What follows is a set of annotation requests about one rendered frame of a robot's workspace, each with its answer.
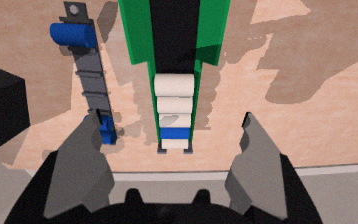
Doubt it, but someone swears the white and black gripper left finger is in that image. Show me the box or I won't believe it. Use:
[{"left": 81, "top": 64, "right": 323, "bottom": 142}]
[{"left": 4, "top": 108, "right": 115, "bottom": 224}]

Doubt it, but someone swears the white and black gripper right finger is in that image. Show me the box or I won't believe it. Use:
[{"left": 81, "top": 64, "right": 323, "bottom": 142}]
[{"left": 225, "top": 112, "right": 323, "bottom": 224}]

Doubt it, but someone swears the blue cylinder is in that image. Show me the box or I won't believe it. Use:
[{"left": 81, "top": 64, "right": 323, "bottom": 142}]
[
  {"left": 100, "top": 116, "right": 113, "bottom": 131},
  {"left": 99, "top": 130, "right": 116, "bottom": 144},
  {"left": 49, "top": 23, "right": 96, "bottom": 48},
  {"left": 160, "top": 127, "right": 189, "bottom": 139}
]

